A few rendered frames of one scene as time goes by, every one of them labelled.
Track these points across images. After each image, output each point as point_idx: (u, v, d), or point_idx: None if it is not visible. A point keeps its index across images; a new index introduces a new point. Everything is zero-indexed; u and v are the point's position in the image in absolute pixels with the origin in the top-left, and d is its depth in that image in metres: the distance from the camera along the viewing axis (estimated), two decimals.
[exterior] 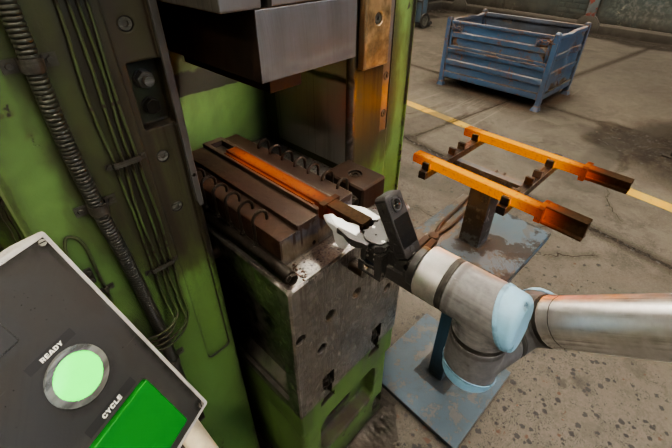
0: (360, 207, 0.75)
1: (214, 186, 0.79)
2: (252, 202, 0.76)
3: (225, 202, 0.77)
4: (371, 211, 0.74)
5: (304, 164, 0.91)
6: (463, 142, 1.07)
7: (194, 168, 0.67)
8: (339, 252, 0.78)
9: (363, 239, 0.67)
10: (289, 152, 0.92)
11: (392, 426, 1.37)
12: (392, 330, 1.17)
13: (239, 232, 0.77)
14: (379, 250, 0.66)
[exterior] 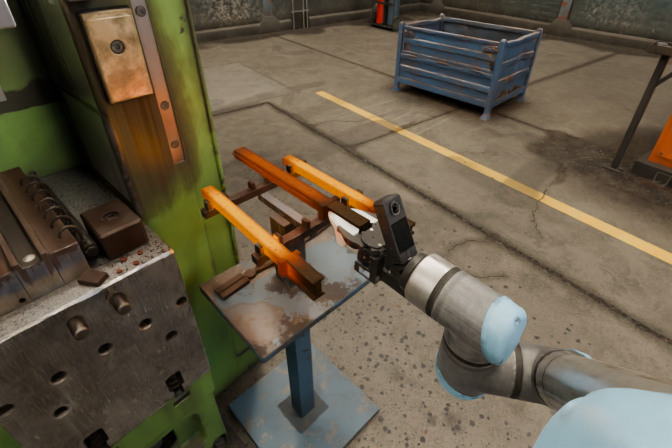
0: (356, 210, 0.75)
1: None
2: None
3: None
4: (368, 213, 0.74)
5: (56, 205, 0.83)
6: None
7: None
8: (46, 312, 0.69)
9: (360, 240, 0.68)
10: (42, 192, 0.84)
11: None
12: (209, 374, 1.09)
13: None
14: (375, 253, 0.66)
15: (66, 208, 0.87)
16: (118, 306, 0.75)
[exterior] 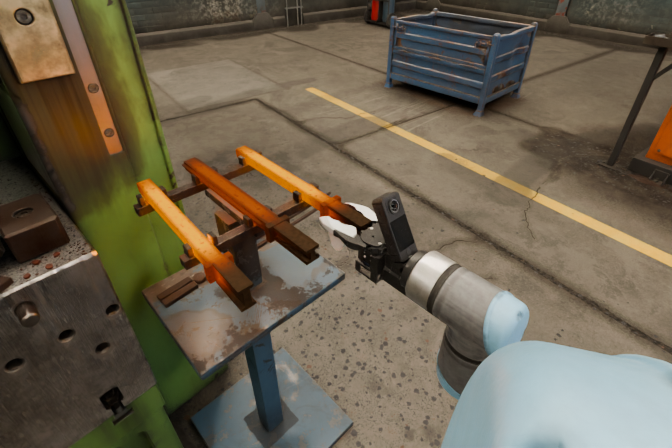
0: (364, 207, 0.75)
1: None
2: None
3: None
4: (374, 211, 0.74)
5: None
6: (215, 167, 0.88)
7: None
8: None
9: (360, 241, 0.67)
10: None
11: None
12: (156, 388, 0.99)
13: None
14: (375, 252, 0.66)
15: None
16: (22, 317, 0.64)
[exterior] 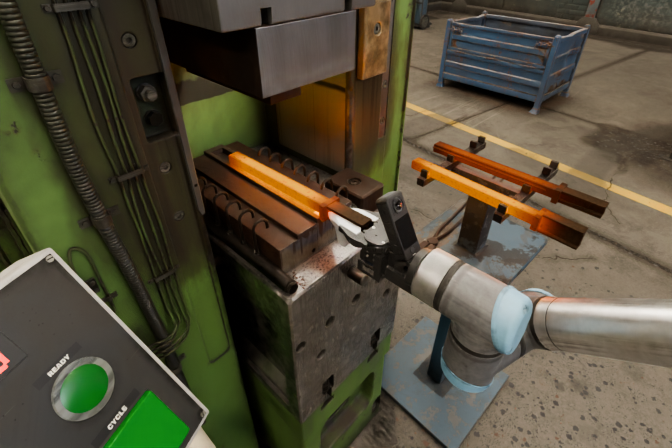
0: (357, 209, 0.75)
1: (215, 195, 0.80)
2: (253, 211, 0.77)
3: (226, 211, 0.78)
4: (368, 212, 0.74)
5: (304, 172, 0.92)
6: None
7: (196, 179, 0.68)
8: (338, 260, 0.79)
9: (363, 239, 0.68)
10: (289, 160, 0.94)
11: (392, 430, 1.38)
12: (391, 334, 1.18)
13: (240, 240, 0.79)
14: (379, 251, 0.66)
15: None
16: None
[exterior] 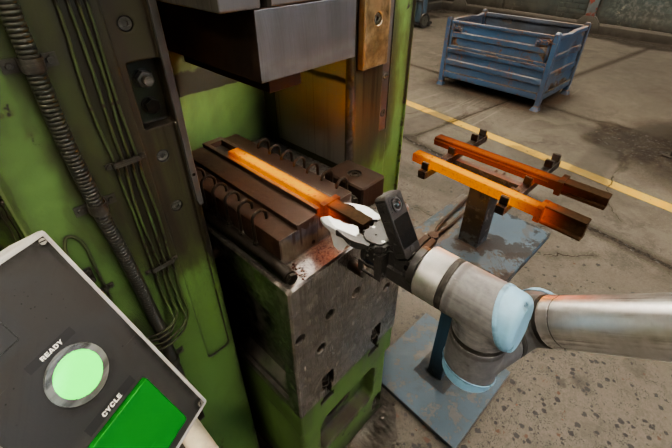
0: (363, 206, 0.76)
1: (214, 186, 0.79)
2: (252, 202, 0.76)
3: (225, 202, 0.77)
4: (373, 210, 0.74)
5: (304, 164, 0.91)
6: None
7: (194, 168, 0.68)
8: (338, 251, 0.78)
9: (364, 240, 0.67)
10: (289, 152, 0.93)
11: (392, 426, 1.37)
12: (391, 329, 1.17)
13: (239, 231, 0.78)
14: (379, 250, 0.66)
15: None
16: None
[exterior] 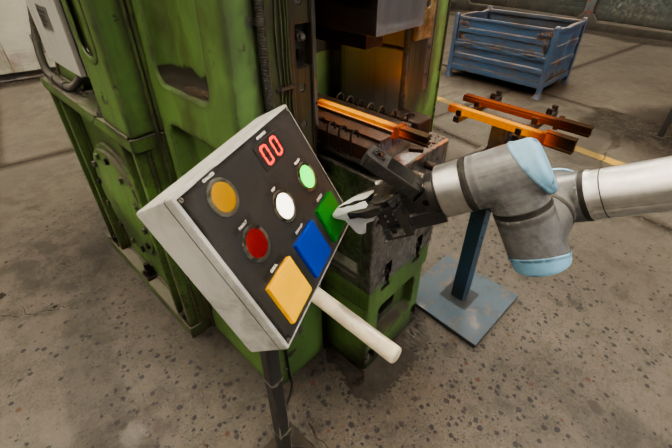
0: (351, 198, 0.75)
1: (318, 118, 1.15)
2: (347, 127, 1.11)
3: (327, 127, 1.12)
4: (362, 193, 0.75)
5: (373, 108, 1.27)
6: None
7: (317, 98, 1.03)
8: (405, 162, 1.13)
9: (373, 206, 0.68)
10: (361, 100, 1.28)
11: (425, 331, 1.72)
12: (428, 245, 1.53)
13: (337, 148, 1.13)
14: (394, 203, 0.66)
15: None
16: (434, 165, 1.19)
